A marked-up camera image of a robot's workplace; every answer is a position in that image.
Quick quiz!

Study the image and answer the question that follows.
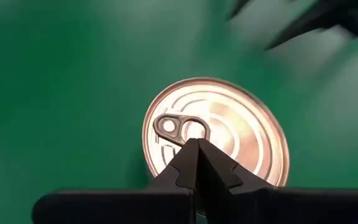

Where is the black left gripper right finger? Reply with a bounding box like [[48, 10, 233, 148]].
[[197, 139, 358, 224]]

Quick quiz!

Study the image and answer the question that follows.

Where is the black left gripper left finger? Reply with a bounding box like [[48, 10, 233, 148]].
[[32, 139, 200, 224]]

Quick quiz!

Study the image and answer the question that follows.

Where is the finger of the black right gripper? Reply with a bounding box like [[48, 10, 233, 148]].
[[228, 0, 253, 21], [264, 9, 347, 50]]

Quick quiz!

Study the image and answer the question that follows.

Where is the blue label salmon can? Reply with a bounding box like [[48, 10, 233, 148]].
[[141, 77, 291, 189]]

